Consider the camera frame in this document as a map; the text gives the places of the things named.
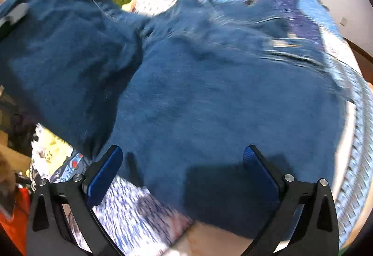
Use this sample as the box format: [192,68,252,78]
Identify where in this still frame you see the blue denim jeans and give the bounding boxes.
[1,0,346,238]

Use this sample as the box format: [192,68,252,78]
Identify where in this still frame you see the orange box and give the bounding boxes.
[1,188,30,255]

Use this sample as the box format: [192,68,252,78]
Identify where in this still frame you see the patchwork patterned bedspread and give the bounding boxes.
[28,0,373,256]

